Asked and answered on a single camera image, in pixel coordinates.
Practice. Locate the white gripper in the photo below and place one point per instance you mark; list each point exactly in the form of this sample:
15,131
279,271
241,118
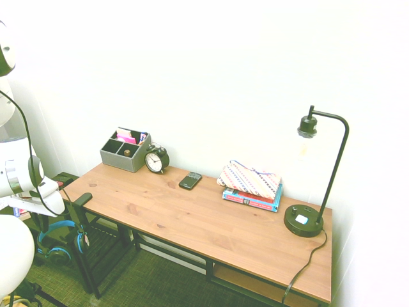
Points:
48,201

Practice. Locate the blue and black headphones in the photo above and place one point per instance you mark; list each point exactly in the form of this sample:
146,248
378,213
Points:
59,256

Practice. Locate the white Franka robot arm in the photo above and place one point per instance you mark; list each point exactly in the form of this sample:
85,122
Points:
12,256

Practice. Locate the black metal headphone hanger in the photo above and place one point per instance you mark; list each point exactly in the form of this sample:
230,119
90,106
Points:
83,198

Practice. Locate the grey fabric desk organizer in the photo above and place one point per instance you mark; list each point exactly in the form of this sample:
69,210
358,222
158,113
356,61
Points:
121,163

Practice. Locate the small wooden knob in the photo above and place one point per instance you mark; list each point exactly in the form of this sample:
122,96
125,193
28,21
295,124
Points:
127,153

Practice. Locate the pink sticky notes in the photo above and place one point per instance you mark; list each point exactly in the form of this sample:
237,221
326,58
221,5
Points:
125,139

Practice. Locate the cream notepad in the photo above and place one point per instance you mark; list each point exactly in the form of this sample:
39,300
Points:
124,131

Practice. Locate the black twin-bell alarm clock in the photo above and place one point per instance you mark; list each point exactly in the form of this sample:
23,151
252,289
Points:
154,161

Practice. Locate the black smartphone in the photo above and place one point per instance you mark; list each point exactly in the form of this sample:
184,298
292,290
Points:
190,182

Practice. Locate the red book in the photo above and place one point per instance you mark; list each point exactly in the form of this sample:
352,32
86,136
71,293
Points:
246,194

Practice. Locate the striped fabric pouch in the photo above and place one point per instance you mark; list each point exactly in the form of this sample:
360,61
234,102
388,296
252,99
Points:
249,180

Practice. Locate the blue book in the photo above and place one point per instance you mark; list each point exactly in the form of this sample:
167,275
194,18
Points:
255,203

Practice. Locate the black desk lamp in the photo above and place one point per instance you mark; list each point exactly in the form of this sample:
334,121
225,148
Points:
302,224

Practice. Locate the clear glass light bulb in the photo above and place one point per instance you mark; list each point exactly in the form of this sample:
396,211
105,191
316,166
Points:
305,144

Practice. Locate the wooden desk with black frame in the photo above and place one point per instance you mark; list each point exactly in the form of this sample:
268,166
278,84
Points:
191,217

